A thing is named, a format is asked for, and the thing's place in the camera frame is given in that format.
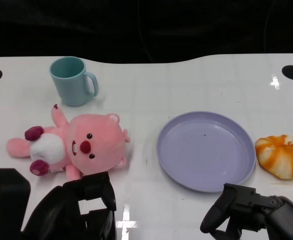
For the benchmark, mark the pink plush beaver doll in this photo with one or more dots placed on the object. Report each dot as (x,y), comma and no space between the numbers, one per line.
(99,140)

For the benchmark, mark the teal plastic mug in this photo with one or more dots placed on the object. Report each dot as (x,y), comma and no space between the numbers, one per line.
(70,87)

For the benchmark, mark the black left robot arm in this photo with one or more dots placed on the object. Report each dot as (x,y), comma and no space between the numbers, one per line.
(4,200)

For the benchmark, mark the purple plastic plate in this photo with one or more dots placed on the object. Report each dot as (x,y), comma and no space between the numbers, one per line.
(204,152)

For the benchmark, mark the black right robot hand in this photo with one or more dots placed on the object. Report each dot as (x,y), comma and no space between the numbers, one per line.
(274,215)

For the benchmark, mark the orange white striped bun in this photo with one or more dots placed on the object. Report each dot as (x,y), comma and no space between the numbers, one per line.
(281,157)

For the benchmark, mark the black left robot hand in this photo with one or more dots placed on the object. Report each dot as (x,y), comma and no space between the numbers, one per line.
(61,207)

